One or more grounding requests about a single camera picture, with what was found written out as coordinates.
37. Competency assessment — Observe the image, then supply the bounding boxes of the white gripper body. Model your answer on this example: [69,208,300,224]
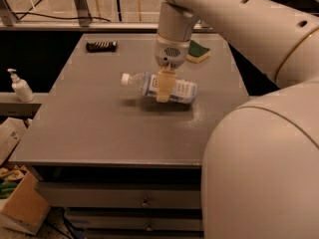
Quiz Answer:
[155,35,190,70]

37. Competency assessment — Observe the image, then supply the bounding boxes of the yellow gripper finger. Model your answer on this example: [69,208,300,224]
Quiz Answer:
[157,67,176,103]

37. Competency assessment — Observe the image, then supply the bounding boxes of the clear plastic water bottle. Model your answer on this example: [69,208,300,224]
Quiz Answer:
[121,72,197,105]

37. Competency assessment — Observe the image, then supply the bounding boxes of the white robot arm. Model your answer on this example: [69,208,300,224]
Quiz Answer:
[165,0,319,239]

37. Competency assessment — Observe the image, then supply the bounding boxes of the white pump dispenser bottle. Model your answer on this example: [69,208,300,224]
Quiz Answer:
[7,69,35,103]

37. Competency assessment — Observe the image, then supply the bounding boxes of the green and yellow sponge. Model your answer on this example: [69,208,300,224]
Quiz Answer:
[186,40,210,64]

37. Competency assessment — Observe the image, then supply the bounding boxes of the black striped snack bar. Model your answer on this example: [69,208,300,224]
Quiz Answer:
[86,41,118,53]

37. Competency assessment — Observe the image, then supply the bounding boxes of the grey drawer cabinet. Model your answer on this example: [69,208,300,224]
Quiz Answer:
[11,34,248,239]

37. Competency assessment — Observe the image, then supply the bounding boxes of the white paper bag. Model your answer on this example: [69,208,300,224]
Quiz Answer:
[0,118,27,165]

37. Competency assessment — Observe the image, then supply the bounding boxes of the cardboard box with items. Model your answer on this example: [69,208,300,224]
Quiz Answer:
[0,170,51,235]

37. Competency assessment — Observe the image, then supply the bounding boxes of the metal railing frame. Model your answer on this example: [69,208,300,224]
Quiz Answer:
[0,0,319,27]

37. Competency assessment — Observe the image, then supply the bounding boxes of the black floor cable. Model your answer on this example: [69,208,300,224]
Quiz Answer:
[13,11,113,23]

